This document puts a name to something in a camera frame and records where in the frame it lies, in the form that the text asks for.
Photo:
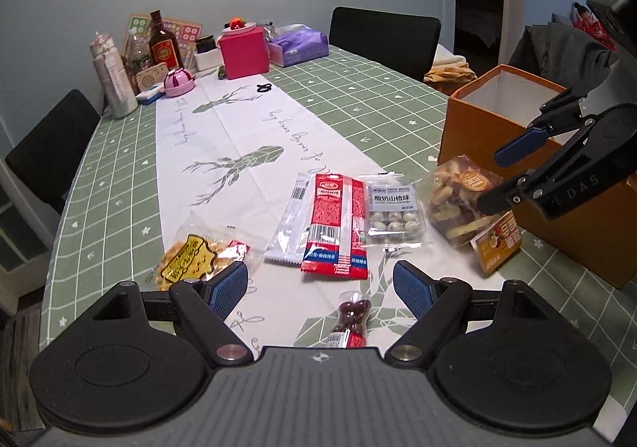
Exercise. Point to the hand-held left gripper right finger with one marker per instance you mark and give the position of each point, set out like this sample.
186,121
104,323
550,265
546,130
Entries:
413,290

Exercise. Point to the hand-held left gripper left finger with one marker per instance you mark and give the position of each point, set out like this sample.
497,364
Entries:
229,288

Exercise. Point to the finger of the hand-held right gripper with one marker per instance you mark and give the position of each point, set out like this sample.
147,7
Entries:
520,143
507,193

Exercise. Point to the yellow waffle cookie packet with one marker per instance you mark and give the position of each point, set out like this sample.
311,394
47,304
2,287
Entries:
189,263

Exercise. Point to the clear dried fruit packet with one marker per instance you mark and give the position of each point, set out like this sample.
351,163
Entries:
458,198

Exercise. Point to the orange cardboard box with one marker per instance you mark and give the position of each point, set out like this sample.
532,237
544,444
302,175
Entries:
468,138

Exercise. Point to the small orange snack packet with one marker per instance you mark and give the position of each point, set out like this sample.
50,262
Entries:
497,245

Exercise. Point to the clear white ball snack packet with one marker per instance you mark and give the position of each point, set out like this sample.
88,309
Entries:
395,218

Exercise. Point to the white silver snack packet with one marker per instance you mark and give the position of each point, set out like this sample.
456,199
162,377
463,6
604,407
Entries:
291,228

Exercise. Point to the red snack packet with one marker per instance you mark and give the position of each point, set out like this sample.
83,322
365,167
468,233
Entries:
333,228

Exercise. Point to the dark grey jacket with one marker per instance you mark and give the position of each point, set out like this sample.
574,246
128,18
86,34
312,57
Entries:
557,59

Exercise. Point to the yellow folded cloth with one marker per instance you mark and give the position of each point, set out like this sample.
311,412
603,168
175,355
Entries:
450,75

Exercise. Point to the white folded cloth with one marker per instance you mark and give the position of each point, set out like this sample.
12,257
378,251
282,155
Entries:
450,60

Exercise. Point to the black chair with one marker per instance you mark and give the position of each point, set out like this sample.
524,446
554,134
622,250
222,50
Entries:
383,39
50,148

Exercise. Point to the small blue box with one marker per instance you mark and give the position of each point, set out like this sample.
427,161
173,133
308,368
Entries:
149,95

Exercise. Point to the pink round gadget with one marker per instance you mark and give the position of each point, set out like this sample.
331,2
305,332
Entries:
179,83

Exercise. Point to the small wooden speaker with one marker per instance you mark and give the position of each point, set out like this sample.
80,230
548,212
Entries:
152,76

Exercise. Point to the small white container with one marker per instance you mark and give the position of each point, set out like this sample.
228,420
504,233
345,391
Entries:
206,61

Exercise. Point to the pink box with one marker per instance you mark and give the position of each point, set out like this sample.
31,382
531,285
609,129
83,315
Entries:
244,51

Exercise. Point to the white thermos bottle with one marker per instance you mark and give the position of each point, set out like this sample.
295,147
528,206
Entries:
114,79

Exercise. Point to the purple tissue pack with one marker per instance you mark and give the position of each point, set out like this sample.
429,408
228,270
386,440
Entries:
298,46

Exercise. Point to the black jar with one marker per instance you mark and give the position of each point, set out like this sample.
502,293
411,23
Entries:
205,44

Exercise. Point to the clear plastic bottle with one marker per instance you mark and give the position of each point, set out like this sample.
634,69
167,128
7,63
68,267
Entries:
137,56

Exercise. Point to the dark brown liquor bottle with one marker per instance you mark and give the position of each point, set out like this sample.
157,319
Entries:
163,46

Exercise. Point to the patterned board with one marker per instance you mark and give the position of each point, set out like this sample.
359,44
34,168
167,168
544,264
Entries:
189,36

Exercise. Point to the white plate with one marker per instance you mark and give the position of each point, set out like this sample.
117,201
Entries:
249,27

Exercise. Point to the small red fruit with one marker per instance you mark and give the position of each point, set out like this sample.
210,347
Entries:
235,22

